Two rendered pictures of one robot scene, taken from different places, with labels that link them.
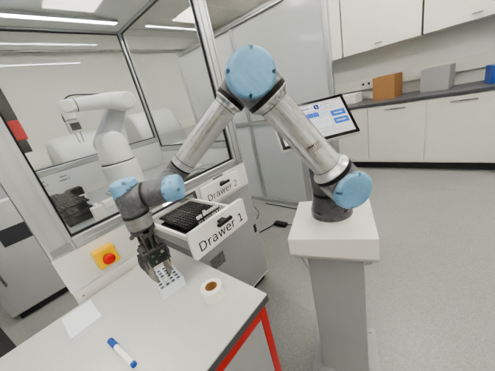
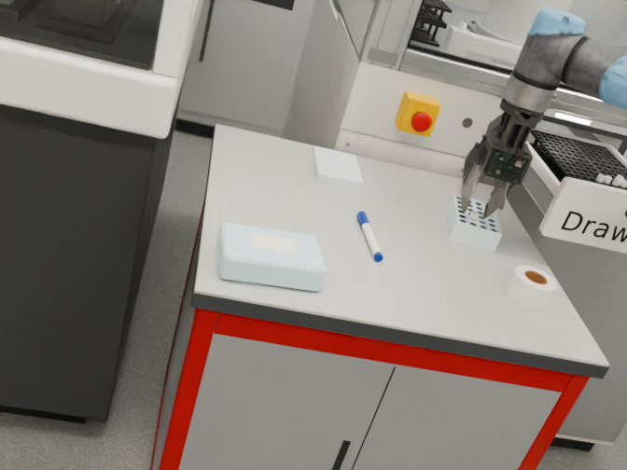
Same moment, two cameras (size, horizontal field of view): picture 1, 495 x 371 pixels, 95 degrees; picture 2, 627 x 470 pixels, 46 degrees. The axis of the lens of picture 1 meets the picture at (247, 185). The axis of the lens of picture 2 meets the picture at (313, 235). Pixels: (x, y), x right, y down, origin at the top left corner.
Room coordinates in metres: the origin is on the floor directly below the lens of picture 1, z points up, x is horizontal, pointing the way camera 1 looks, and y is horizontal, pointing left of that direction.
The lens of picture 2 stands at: (-0.51, -0.09, 1.32)
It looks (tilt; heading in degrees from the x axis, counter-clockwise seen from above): 29 degrees down; 33
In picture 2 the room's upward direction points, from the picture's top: 17 degrees clockwise
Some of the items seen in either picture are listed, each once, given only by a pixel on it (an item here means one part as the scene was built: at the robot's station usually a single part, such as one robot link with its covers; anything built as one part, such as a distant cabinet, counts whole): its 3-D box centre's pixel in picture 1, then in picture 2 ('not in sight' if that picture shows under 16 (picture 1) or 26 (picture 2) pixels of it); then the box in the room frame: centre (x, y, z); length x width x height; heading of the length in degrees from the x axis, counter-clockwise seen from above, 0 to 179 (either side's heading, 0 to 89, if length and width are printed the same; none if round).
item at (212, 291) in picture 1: (212, 291); (531, 287); (0.56, 0.18, 0.78); 0.07 x 0.07 x 0.04
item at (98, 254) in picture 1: (105, 255); (417, 115); (0.76, 0.59, 0.88); 0.07 x 0.05 x 0.07; 135
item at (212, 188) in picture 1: (221, 187); not in sight; (1.23, 0.15, 0.87); 0.29 x 0.02 x 0.11; 135
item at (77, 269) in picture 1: (140, 199); (510, 77); (1.38, 0.69, 0.87); 1.02 x 0.95 x 0.14; 135
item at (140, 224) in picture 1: (140, 221); (530, 94); (0.63, 0.34, 1.04); 0.08 x 0.08 x 0.05
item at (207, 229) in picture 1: (220, 226); (626, 222); (0.79, 0.14, 0.87); 0.29 x 0.02 x 0.11; 135
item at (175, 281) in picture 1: (166, 279); (472, 221); (0.67, 0.36, 0.78); 0.12 x 0.08 x 0.04; 35
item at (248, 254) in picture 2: not in sight; (271, 255); (0.21, 0.44, 0.78); 0.15 x 0.10 x 0.04; 140
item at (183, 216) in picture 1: (190, 218); (581, 174); (0.93, 0.28, 0.87); 0.22 x 0.18 x 0.06; 45
